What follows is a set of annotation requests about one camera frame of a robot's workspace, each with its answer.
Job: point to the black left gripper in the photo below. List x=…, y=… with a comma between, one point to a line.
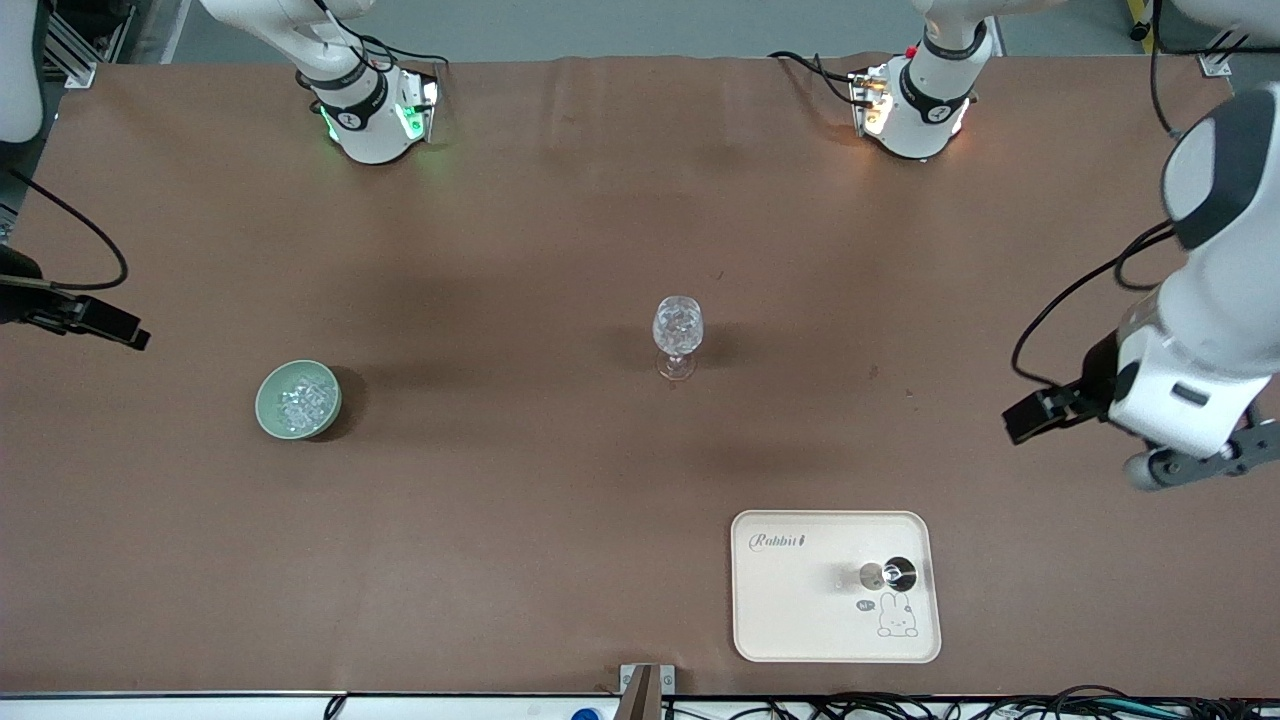
x=1092, y=378

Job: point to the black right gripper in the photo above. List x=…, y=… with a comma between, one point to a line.
x=22, y=298

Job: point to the metal double jigger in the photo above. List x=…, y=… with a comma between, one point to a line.
x=898, y=574

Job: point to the pile of clear ice cubes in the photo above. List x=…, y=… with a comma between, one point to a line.
x=305, y=402

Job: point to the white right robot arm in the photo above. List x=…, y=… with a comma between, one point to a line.
x=370, y=130

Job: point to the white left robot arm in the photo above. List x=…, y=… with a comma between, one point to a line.
x=1200, y=320

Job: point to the clear crystal wine glass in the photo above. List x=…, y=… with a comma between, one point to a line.
x=677, y=325

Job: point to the green ceramic bowl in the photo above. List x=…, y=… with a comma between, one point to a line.
x=268, y=415

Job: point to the cream rabbit print tray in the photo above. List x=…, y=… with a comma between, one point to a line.
x=800, y=610

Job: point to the brown table cover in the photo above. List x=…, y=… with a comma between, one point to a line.
x=500, y=250

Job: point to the aluminium frame profile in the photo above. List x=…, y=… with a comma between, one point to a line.
x=1215, y=65
x=75, y=60

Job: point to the grey base connector bracket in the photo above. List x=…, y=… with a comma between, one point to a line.
x=868, y=100
x=425, y=105

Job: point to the white table edge rail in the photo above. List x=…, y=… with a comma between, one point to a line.
x=150, y=708

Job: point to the grey metal bracket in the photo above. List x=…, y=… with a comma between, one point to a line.
x=647, y=690

